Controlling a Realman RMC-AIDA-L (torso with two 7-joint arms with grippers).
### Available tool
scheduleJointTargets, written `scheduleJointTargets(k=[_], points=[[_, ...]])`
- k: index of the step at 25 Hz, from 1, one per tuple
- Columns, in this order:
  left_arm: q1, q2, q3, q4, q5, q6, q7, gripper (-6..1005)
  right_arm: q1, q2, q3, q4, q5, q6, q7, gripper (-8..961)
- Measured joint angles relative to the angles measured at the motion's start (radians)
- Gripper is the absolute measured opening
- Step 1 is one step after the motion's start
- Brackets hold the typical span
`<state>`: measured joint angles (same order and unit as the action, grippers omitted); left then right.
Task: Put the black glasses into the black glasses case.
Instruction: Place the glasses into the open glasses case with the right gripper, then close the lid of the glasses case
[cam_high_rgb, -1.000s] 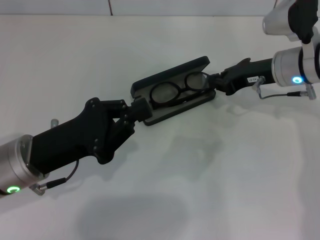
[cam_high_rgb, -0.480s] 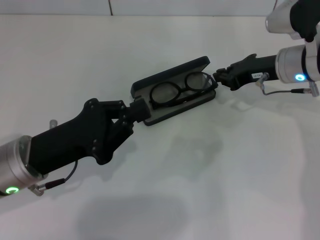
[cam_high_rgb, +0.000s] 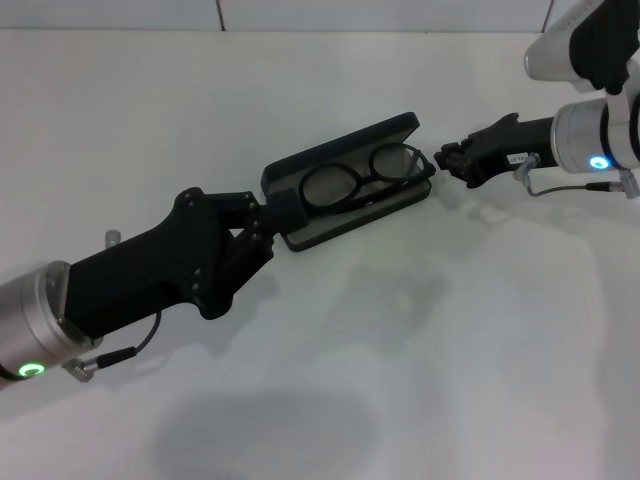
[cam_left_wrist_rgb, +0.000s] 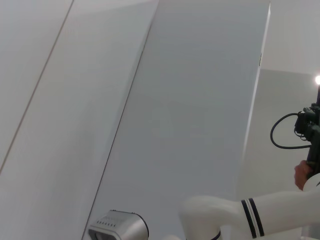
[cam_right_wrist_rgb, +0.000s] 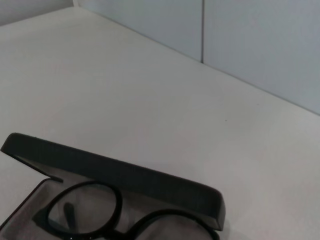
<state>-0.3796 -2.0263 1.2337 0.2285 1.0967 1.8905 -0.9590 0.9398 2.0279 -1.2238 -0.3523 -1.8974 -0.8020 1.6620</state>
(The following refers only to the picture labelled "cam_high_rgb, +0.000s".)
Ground gripper cable with plug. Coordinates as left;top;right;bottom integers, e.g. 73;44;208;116
61;309;164;385
513;151;640;202

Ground right gripper cable with plug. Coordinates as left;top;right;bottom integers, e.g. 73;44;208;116
513;151;640;202

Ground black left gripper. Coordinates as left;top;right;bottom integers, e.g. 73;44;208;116
58;186;310;343

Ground left gripper cable with plug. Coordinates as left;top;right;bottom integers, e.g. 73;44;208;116
61;309;164;385

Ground black glasses case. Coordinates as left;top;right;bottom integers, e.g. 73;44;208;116
260;111;436;253

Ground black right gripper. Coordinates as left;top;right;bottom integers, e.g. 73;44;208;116
433;113;559;190

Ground black glasses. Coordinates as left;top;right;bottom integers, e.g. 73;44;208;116
298;141;436;212

